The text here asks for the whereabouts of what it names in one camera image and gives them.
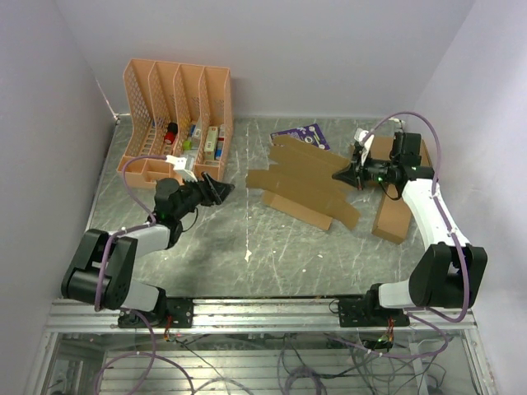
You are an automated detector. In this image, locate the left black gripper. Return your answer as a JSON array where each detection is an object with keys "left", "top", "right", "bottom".
[{"left": 175, "top": 171, "right": 235, "bottom": 220}]

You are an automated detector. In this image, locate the brown cardboard box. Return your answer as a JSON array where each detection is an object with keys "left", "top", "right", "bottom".
[{"left": 245, "top": 136, "right": 360, "bottom": 230}]

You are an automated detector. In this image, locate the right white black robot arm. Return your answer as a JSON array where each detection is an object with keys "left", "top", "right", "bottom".
[{"left": 333, "top": 128, "right": 487, "bottom": 326}]

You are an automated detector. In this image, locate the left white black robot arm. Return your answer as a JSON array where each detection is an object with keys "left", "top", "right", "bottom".
[{"left": 61, "top": 173, "right": 235, "bottom": 327}]

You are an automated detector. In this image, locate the large folded cardboard box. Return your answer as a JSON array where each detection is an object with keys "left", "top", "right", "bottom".
[{"left": 370, "top": 136, "right": 432, "bottom": 167}]

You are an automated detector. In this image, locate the small folded cardboard box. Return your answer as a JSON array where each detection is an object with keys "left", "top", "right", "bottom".
[{"left": 371, "top": 194, "right": 413, "bottom": 244}]

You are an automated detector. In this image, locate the white green carton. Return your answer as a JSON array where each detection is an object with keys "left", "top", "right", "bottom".
[{"left": 203, "top": 126, "right": 219, "bottom": 160}]

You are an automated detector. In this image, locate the purple book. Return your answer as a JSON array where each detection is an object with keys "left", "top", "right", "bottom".
[{"left": 270, "top": 123, "right": 330, "bottom": 151}]

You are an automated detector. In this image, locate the red black bottle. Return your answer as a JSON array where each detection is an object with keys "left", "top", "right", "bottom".
[{"left": 164, "top": 122, "right": 179, "bottom": 145}]

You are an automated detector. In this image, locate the pink plastic file organizer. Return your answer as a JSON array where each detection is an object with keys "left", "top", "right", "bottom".
[{"left": 118, "top": 58, "right": 234, "bottom": 188}]

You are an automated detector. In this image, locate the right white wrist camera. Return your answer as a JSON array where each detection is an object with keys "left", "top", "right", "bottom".
[{"left": 354, "top": 128, "right": 375, "bottom": 165}]

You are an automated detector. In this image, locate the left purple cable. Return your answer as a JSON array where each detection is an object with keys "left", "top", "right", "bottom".
[{"left": 93, "top": 155, "right": 170, "bottom": 314}]

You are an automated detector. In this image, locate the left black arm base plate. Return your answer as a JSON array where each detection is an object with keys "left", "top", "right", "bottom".
[{"left": 117, "top": 297, "right": 194, "bottom": 329}]

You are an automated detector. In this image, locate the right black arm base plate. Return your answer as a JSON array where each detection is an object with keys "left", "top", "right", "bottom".
[{"left": 329, "top": 298, "right": 410, "bottom": 328}]

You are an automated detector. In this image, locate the aluminium rail frame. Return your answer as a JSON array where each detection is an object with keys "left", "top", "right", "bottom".
[{"left": 24, "top": 297, "right": 498, "bottom": 394}]

